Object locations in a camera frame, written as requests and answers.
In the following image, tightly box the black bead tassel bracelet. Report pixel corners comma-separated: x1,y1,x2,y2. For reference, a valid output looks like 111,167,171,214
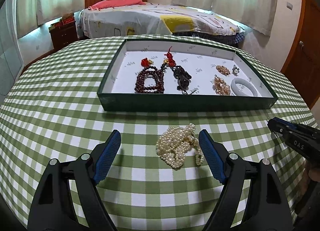
163,46,193,95

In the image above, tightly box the small gold brooch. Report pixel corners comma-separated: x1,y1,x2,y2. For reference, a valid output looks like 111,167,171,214
216,65,231,76

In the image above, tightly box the glass wardrobe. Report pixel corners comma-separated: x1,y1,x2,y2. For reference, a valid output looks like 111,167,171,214
0,0,24,100

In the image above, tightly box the white jade bangle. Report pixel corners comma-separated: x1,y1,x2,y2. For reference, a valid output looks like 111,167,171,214
231,78,258,97

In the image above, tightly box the red box on nightstand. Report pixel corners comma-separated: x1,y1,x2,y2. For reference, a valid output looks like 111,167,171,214
60,13,75,25

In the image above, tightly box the large gold pearl brooch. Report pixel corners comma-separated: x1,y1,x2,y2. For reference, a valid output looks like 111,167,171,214
213,75,231,96

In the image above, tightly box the bed with patterned sheet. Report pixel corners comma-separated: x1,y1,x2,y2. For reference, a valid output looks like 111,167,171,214
79,3,246,45

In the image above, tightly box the wall light switch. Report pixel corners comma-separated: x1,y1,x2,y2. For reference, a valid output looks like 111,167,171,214
286,2,293,10

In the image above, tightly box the silver pearl ring brooch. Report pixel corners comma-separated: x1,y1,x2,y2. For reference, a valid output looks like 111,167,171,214
232,65,240,76

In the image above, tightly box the white pearl necklace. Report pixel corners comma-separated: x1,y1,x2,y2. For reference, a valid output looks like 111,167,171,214
156,122,205,170

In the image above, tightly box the dark wooden nightstand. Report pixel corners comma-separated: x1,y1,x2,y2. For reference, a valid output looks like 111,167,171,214
49,21,78,51

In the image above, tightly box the dark red bead bracelet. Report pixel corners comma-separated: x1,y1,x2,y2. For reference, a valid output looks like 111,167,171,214
134,66,166,94

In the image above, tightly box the wooden door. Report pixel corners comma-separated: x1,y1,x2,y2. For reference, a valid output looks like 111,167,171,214
281,0,319,108

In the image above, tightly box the dark green tray box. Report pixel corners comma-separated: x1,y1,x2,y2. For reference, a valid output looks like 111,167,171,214
97,39,278,112

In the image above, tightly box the pink pillow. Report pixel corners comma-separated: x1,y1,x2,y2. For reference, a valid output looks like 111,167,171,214
87,0,146,11

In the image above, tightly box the right hand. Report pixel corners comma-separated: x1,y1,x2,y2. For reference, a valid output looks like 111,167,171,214
305,162,320,182

